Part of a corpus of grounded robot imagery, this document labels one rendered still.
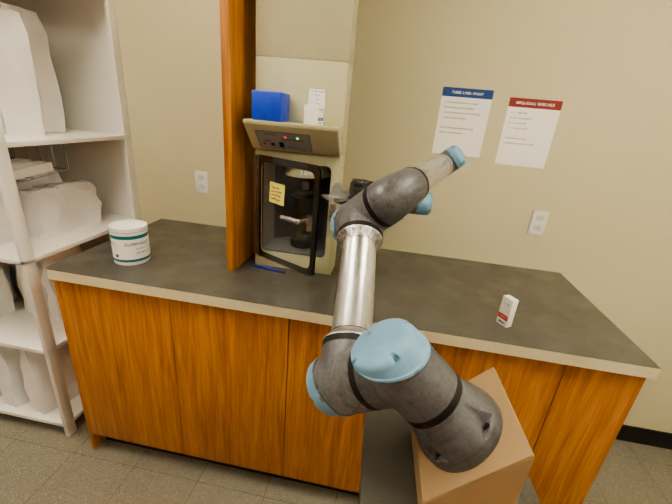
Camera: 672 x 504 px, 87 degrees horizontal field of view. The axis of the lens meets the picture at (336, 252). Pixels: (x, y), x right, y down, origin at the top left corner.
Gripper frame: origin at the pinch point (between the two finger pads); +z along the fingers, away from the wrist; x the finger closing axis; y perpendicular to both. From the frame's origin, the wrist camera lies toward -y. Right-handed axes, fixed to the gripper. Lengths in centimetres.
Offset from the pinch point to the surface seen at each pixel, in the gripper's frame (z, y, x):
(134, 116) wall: 110, 17, -54
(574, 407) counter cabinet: -91, -55, 16
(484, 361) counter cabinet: -59, -44, 16
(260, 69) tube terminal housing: 27.7, 38.8, -11.4
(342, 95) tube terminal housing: -1.2, 32.9, -11.4
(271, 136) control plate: 20.8, 18.0, -3.7
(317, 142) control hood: 4.8, 17.5, -4.4
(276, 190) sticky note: 19.0, -0.6, -5.0
